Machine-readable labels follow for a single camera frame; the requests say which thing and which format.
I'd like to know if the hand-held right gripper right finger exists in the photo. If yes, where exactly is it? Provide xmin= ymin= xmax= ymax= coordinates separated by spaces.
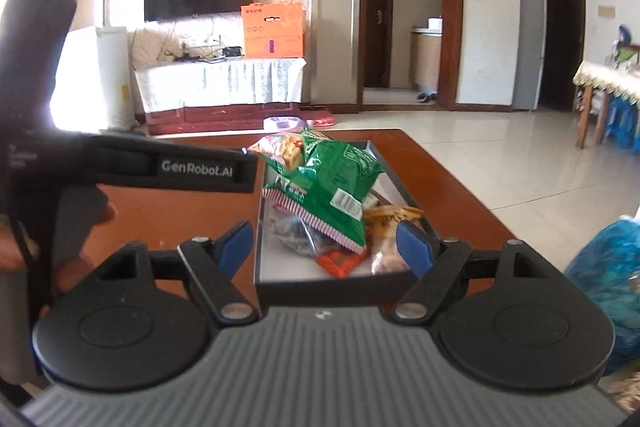
xmin=391 ymin=222 xmax=563 ymax=325

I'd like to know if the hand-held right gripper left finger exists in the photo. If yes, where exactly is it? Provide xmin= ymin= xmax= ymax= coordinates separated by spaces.
xmin=95 ymin=221 xmax=258 ymax=325

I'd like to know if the yellow bag of round snacks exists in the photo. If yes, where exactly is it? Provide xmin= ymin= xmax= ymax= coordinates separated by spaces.
xmin=362 ymin=202 xmax=426 ymax=275

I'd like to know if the grey box with white interior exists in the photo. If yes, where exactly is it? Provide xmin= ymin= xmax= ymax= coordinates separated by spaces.
xmin=254 ymin=139 xmax=426 ymax=308

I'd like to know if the orange wafer bar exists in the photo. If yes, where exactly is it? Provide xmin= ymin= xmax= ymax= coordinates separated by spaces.
xmin=316 ymin=249 xmax=371 ymax=279

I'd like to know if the striped chip bag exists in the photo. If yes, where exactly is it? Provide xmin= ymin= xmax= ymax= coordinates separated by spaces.
xmin=248 ymin=133 xmax=306 ymax=172

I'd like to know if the green snack bag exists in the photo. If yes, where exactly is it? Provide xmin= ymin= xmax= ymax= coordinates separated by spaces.
xmin=262 ymin=129 xmax=385 ymax=255

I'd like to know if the person's left hand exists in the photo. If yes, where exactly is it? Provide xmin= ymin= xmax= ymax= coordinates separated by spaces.
xmin=0 ymin=187 xmax=116 ymax=295

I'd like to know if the wooden television cabinet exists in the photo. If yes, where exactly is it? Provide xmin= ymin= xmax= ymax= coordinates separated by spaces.
xmin=145 ymin=102 xmax=333 ymax=136

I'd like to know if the white chest freezer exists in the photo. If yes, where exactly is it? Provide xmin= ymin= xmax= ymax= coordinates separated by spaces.
xmin=50 ymin=26 xmax=136 ymax=132

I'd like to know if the pale patterned tablecloth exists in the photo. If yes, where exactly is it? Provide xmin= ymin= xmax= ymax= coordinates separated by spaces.
xmin=134 ymin=57 xmax=307 ymax=114

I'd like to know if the purple bottle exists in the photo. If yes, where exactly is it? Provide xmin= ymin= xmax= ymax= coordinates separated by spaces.
xmin=263 ymin=116 xmax=307 ymax=132

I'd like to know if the orange gift box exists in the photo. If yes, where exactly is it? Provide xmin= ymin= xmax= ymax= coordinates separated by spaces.
xmin=241 ymin=2 xmax=306 ymax=59

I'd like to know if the wooden kitchen counter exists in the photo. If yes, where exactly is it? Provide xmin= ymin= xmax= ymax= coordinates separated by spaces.
xmin=411 ymin=29 xmax=443 ymax=90

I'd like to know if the blue plastic bag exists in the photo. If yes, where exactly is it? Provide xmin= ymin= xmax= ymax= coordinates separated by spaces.
xmin=565 ymin=214 xmax=640 ymax=378

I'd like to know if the wooden dining table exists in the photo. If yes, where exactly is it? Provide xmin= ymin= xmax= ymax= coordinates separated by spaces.
xmin=574 ymin=82 xmax=613 ymax=150

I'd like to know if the grey refrigerator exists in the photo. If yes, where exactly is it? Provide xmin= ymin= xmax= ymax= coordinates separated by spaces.
xmin=512 ymin=0 xmax=547 ymax=112

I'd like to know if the dark wooden door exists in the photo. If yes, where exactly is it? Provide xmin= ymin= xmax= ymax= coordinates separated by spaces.
xmin=366 ymin=0 xmax=396 ymax=88
xmin=537 ymin=0 xmax=586 ymax=112

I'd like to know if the blue plastic stool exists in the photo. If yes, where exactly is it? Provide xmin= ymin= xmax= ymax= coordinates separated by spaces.
xmin=607 ymin=94 xmax=640 ymax=152

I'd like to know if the cream lace tablecloth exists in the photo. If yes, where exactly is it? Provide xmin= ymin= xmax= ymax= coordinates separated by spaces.
xmin=572 ymin=61 xmax=640 ymax=108

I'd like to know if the blue item on table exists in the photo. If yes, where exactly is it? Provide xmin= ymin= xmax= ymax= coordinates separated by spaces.
xmin=612 ymin=24 xmax=640 ymax=70

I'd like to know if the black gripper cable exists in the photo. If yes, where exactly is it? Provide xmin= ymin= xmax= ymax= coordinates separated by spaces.
xmin=9 ymin=202 xmax=33 ymax=255

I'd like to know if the wooden door frame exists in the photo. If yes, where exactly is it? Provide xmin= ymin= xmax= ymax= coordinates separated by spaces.
xmin=357 ymin=0 xmax=463 ymax=114

